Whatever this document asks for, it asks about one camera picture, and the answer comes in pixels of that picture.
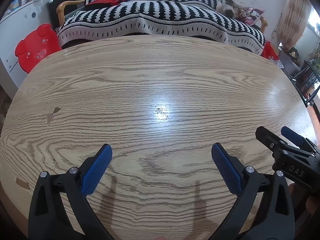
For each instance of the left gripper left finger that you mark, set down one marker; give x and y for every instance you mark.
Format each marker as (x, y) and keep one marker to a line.
(47, 215)

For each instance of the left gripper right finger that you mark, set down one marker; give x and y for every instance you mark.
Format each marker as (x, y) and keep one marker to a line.
(275, 216)

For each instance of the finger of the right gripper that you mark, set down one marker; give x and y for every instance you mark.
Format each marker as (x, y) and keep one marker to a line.
(271, 140)
(300, 141)

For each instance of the black plant stand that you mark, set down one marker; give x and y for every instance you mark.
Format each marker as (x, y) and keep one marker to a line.
(306, 80)

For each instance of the red bag on floor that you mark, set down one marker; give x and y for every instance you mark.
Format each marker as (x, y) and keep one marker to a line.
(270, 51)

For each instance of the beige curtain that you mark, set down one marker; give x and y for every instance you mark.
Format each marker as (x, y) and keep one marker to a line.
(292, 22)

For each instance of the black white striped blanket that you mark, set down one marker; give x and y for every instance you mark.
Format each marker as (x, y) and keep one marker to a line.
(192, 18)

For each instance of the red pig-shaped stool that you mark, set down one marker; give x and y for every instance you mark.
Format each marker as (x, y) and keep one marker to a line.
(36, 46)

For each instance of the white cabinet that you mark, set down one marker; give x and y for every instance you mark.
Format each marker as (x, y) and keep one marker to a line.
(14, 28)

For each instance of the wooden sofa armrest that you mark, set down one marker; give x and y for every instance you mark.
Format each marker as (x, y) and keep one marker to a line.
(61, 10)

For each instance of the red cloth on sofa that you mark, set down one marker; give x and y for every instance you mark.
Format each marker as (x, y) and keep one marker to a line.
(104, 3)

